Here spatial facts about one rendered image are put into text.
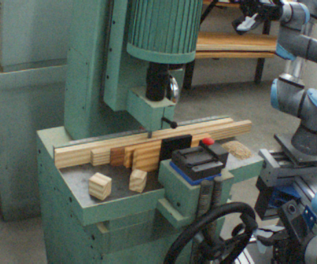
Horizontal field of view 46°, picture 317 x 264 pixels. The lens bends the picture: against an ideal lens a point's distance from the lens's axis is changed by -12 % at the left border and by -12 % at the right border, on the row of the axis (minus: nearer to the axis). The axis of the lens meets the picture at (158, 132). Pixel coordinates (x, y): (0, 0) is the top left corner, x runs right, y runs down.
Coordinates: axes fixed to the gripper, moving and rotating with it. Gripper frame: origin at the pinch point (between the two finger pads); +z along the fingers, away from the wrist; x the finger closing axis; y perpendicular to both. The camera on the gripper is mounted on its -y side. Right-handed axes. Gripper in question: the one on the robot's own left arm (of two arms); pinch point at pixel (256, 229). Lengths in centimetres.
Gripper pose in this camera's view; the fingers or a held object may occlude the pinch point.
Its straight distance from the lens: 100.2
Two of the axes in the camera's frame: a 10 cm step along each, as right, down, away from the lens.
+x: 8.6, -2.2, 4.5
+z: -4.6, 0.1, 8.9
